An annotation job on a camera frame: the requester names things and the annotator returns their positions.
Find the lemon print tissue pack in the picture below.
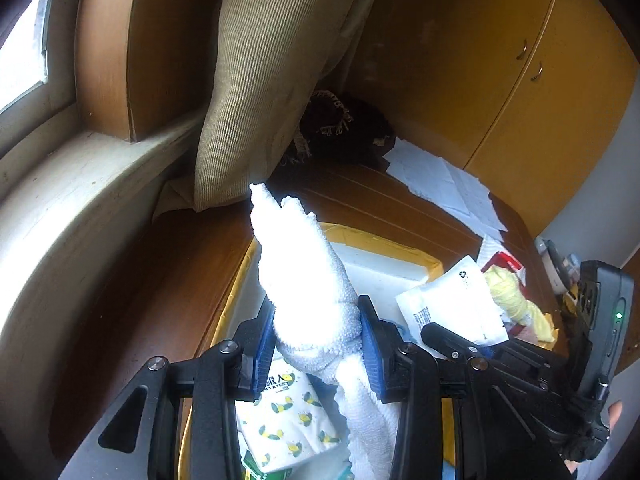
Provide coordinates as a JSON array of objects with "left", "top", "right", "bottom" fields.
[{"left": 235, "top": 350, "right": 351, "bottom": 476}]

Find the window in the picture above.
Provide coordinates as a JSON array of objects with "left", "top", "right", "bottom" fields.
[{"left": 0, "top": 0, "right": 56, "bottom": 116}]

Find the red and white packet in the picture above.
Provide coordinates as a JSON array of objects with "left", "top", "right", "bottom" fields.
[{"left": 477, "top": 235, "right": 528, "bottom": 286}]

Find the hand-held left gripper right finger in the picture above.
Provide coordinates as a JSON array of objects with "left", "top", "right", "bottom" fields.
[{"left": 357, "top": 295, "right": 571, "bottom": 480}]

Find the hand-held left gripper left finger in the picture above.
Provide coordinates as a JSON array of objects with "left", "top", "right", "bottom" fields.
[{"left": 57, "top": 305, "right": 278, "bottom": 480}]

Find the white cooking pot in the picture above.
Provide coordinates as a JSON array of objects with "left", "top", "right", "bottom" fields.
[{"left": 535, "top": 237, "right": 583, "bottom": 293}]

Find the yellow towel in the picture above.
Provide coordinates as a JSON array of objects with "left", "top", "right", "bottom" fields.
[{"left": 487, "top": 265, "right": 556, "bottom": 343}]

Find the green and white packet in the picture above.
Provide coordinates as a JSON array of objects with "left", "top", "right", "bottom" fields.
[{"left": 242, "top": 450, "right": 271, "bottom": 480}]

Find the white knotted towel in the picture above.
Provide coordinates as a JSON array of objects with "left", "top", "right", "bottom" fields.
[{"left": 248, "top": 182, "right": 401, "bottom": 480}]

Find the wooden wardrobe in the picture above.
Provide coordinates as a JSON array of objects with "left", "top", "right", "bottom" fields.
[{"left": 345, "top": 0, "right": 640, "bottom": 241}]

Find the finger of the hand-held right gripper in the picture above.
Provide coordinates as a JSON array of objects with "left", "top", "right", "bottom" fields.
[{"left": 422, "top": 322, "right": 488, "bottom": 361}]

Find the dark fringed cloth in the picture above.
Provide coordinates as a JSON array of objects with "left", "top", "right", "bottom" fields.
[{"left": 277, "top": 89, "right": 398, "bottom": 168}]

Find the person's right forearm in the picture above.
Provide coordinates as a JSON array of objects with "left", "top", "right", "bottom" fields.
[{"left": 565, "top": 370, "right": 640, "bottom": 480}]

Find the beige ribbed curtain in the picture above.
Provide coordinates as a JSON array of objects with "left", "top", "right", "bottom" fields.
[{"left": 152, "top": 0, "right": 388, "bottom": 218}]

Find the wooden window surround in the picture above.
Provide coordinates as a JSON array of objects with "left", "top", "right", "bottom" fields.
[{"left": 75, "top": 0, "right": 231, "bottom": 143}]

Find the pile of white paper sheets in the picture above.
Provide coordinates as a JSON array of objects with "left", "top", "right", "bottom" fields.
[{"left": 382, "top": 137, "right": 508, "bottom": 238}]

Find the white window sill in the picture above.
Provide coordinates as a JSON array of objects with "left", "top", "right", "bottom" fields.
[{"left": 0, "top": 105, "right": 211, "bottom": 361}]

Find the white pouch packet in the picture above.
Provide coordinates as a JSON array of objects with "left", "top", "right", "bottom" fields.
[{"left": 395, "top": 255, "right": 511, "bottom": 348}]

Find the yellow cardboard box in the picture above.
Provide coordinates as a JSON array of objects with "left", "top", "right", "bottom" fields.
[{"left": 180, "top": 222, "right": 458, "bottom": 480}]

